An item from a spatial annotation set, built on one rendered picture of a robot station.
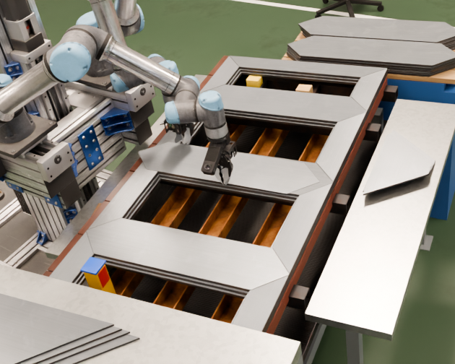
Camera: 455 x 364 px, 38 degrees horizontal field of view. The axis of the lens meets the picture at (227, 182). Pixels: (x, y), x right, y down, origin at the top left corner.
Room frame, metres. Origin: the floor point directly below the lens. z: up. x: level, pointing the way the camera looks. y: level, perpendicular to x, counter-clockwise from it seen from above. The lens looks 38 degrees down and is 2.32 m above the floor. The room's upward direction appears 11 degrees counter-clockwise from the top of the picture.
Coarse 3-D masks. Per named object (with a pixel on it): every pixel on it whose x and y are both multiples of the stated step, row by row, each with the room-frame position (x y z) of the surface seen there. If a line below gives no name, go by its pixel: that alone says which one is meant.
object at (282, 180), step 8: (288, 160) 1.93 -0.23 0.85; (280, 168) 1.89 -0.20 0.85; (288, 168) 1.88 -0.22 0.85; (296, 168) 1.87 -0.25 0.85; (272, 176) 1.85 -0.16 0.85; (280, 176) 1.84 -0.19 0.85; (288, 176) 1.84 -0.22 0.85; (272, 184) 1.81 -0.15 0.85; (280, 184) 1.80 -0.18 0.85; (288, 184) 1.79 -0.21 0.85; (280, 192) 1.76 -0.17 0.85
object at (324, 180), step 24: (240, 72) 2.67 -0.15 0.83; (264, 72) 2.61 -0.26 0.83; (288, 72) 2.56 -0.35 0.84; (264, 120) 2.25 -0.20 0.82; (288, 120) 2.21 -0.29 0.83; (312, 120) 2.16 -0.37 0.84; (312, 168) 1.86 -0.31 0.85; (144, 192) 1.92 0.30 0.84; (240, 192) 1.83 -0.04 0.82; (264, 192) 1.79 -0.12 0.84; (120, 264) 1.57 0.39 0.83; (216, 288) 1.40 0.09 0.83; (240, 288) 1.36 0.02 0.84
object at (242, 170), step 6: (240, 156) 2.01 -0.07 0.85; (246, 156) 2.00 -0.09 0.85; (252, 156) 1.99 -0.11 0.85; (258, 156) 1.99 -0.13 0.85; (240, 162) 1.97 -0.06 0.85; (246, 162) 1.96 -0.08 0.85; (252, 162) 1.96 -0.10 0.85; (258, 162) 1.95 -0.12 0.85; (234, 168) 1.94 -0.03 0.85; (240, 168) 1.93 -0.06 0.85; (246, 168) 1.93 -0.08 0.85; (252, 168) 1.92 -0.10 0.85; (234, 174) 1.91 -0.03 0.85; (240, 174) 1.90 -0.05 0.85; (246, 174) 1.89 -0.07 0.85; (234, 180) 1.87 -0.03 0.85; (240, 180) 1.87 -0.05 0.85; (246, 180) 1.86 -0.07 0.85
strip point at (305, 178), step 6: (300, 168) 1.87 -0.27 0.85; (306, 168) 1.86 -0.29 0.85; (300, 174) 1.83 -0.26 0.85; (306, 174) 1.83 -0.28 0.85; (312, 174) 1.82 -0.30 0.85; (294, 180) 1.81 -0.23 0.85; (300, 180) 1.80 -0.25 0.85; (306, 180) 1.80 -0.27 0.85; (312, 180) 1.79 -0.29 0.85; (318, 180) 1.78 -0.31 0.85; (294, 186) 1.77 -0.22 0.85; (300, 186) 1.77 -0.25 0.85; (306, 186) 1.76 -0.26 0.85; (288, 192) 1.75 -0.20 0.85
